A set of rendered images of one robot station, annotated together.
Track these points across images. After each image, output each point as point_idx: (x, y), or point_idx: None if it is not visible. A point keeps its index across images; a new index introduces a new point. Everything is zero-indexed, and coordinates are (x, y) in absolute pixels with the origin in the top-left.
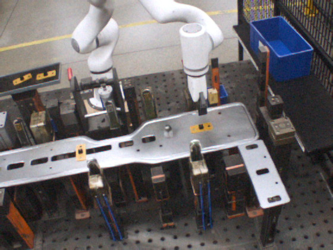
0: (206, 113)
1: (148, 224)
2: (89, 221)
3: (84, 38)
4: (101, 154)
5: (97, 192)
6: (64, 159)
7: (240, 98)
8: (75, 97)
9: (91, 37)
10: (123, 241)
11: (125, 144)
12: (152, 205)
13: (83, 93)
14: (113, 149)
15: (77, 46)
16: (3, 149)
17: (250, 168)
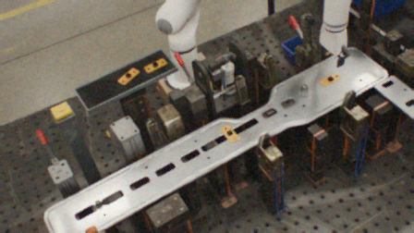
0: (344, 64)
1: (300, 188)
2: (239, 205)
3: (178, 17)
4: (252, 129)
5: (276, 163)
6: (217, 145)
7: (317, 44)
8: (208, 80)
9: (188, 14)
10: (286, 212)
11: (266, 115)
12: (292, 168)
13: (215, 75)
14: (261, 121)
15: (169, 27)
16: (133, 158)
17: (398, 103)
